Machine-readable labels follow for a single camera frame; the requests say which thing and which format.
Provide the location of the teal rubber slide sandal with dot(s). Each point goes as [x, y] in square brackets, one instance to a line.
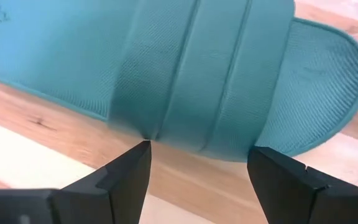
[182, 68]

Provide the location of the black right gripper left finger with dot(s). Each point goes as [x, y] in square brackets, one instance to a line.
[120, 193]

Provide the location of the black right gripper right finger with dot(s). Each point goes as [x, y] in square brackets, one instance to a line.
[291, 199]

